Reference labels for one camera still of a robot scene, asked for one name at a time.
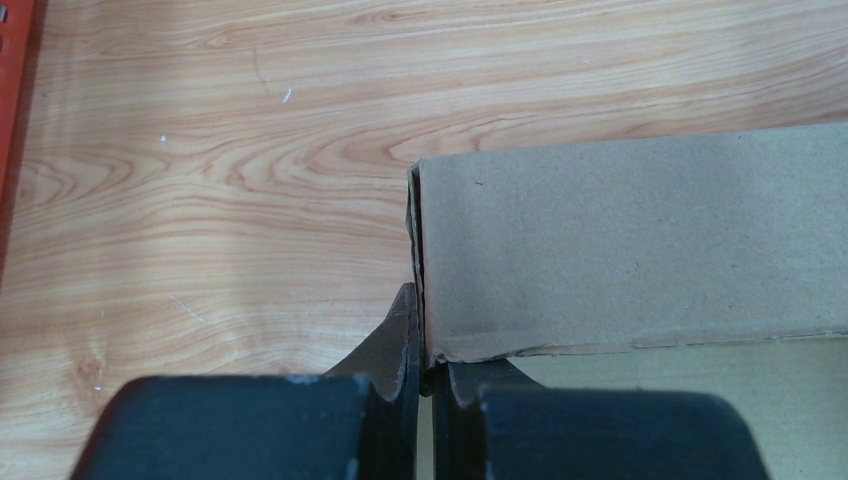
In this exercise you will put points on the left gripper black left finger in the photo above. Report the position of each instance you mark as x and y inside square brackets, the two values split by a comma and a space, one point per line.
[356, 421]

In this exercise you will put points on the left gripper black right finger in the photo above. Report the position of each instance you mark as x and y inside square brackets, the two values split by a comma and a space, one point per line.
[492, 421]

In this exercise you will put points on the brown cardboard paper box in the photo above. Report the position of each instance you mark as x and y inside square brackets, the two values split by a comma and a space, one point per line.
[708, 262]

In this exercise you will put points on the red plastic shopping basket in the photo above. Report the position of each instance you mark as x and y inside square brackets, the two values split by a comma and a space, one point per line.
[16, 24]

